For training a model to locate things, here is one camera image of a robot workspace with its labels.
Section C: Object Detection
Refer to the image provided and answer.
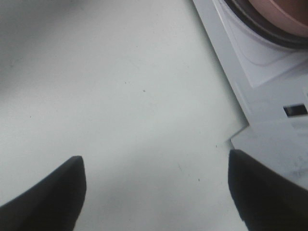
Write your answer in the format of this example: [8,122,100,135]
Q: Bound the glass microwave turntable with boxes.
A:
[224,0,308,50]

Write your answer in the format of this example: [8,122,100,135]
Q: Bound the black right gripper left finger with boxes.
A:
[0,156,87,231]

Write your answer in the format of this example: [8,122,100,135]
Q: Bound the pink round plate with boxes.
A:
[250,0,308,38]

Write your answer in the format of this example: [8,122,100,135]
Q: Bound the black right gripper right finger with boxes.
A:
[228,149,308,231]

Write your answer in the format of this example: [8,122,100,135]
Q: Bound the white microwave oven body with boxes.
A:
[194,0,308,188]

